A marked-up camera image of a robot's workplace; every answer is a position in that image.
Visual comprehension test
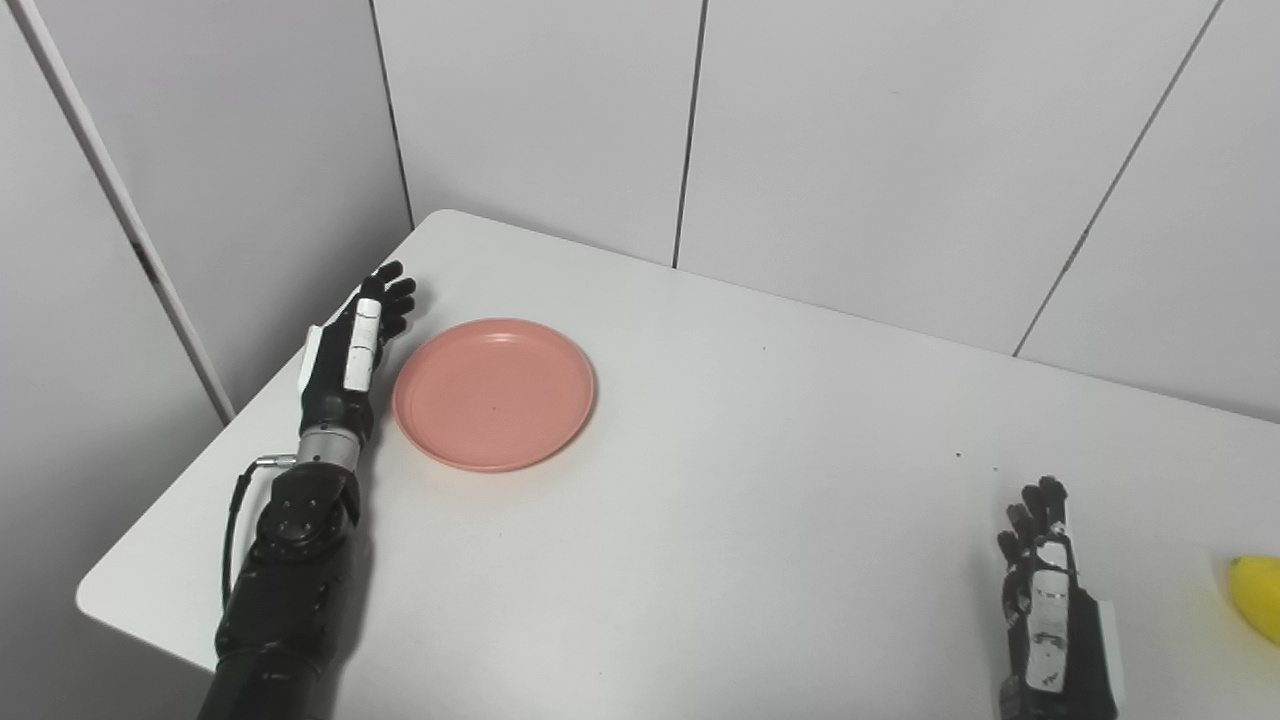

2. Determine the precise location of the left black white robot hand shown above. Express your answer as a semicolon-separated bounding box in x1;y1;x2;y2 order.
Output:
297;261;418;441

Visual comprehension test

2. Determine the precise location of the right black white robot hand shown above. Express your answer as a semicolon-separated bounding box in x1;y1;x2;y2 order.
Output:
996;476;1127;720

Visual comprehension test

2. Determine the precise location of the pink round plate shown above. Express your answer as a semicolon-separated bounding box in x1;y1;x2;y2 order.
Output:
392;318;598;473

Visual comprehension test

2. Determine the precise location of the yellow lemon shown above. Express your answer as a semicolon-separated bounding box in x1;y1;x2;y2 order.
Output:
1228;555;1280;646

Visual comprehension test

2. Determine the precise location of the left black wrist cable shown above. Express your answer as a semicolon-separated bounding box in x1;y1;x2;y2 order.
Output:
221;455;298;613

